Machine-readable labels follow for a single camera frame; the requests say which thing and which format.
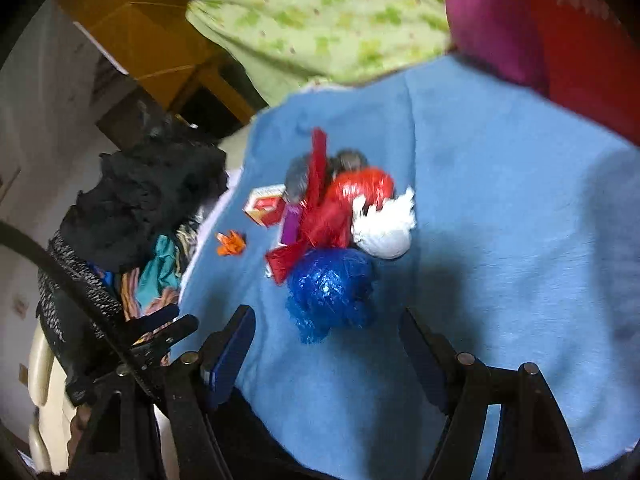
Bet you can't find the black cable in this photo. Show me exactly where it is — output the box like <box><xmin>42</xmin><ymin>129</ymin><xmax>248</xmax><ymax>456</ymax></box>
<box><xmin>0</xmin><ymin>220</ymin><xmax>156</xmax><ymax>401</ymax></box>

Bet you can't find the blue plastic bag ball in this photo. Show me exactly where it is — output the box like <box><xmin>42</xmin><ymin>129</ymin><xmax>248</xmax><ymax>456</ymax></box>
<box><xmin>286</xmin><ymin>248</ymin><xmax>376</xmax><ymax>344</ymax></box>

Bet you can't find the red plastic bag ball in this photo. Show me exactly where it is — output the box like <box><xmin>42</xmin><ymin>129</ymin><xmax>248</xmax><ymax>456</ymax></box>
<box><xmin>324</xmin><ymin>167</ymin><xmax>395</xmax><ymax>209</ymax></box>

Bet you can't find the red orange medicine box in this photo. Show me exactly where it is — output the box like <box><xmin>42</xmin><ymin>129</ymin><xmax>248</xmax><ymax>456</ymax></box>
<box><xmin>243</xmin><ymin>184</ymin><xmax>285</xmax><ymax>228</ymax></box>

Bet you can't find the red ribbon strip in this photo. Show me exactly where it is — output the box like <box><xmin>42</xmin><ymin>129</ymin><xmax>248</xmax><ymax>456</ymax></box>
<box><xmin>265</xmin><ymin>128</ymin><xmax>352</xmax><ymax>285</ymax></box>

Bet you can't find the black garment pile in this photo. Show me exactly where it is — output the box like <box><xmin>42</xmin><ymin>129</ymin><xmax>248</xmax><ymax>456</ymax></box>
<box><xmin>60</xmin><ymin>138</ymin><xmax>228</xmax><ymax>273</ymax></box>

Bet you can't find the blue cloth blanket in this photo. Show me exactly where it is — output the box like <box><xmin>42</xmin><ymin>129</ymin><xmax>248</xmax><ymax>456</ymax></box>
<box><xmin>180</xmin><ymin>55</ymin><xmax>639</xmax><ymax>479</ymax></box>

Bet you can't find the black plastic bag ball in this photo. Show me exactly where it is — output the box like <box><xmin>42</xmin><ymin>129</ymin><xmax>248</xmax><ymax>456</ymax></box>
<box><xmin>284</xmin><ymin>148</ymin><xmax>369</xmax><ymax>204</ymax></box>

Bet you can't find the black white knit garment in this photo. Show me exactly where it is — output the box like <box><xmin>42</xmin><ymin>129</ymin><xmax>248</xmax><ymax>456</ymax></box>
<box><xmin>37</xmin><ymin>232</ymin><xmax>128</xmax><ymax>406</ymax></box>

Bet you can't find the red Nilrich paper bag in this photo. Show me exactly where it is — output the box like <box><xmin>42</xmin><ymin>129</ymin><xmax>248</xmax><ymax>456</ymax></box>
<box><xmin>527</xmin><ymin>0</ymin><xmax>639</xmax><ymax>143</ymax></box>

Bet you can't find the teal cloth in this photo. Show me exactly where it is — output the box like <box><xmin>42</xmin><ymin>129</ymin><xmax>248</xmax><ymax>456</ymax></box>
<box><xmin>134</xmin><ymin>235</ymin><xmax>181</xmax><ymax>312</ymax></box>

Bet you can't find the orange crumpled wrapper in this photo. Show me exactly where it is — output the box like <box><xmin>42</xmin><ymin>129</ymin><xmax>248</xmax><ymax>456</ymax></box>
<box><xmin>216</xmin><ymin>230</ymin><xmax>246</xmax><ymax>257</ymax></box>

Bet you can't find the white purple medicine box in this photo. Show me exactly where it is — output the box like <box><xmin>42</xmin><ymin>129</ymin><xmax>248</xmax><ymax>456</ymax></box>
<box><xmin>279</xmin><ymin>204</ymin><xmax>303</xmax><ymax>246</ymax></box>

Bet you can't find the white plastic chair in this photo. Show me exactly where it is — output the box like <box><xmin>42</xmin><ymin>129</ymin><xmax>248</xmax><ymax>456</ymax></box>
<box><xmin>27</xmin><ymin>324</ymin><xmax>76</xmax><ymax>474</ymax></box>

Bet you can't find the green floral quilt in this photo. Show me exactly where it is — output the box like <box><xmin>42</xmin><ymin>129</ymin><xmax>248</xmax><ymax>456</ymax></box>
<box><xmin>186</xmin><ymin>0</ymin><xmax>452</xmax><ymax>105</ymax></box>

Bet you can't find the magenta pillow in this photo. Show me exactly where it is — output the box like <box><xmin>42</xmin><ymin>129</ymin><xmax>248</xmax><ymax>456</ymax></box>
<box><xmin>445</xmin><ymin>0</ymin><xmax>549</xmax><ymax>94</ymax></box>

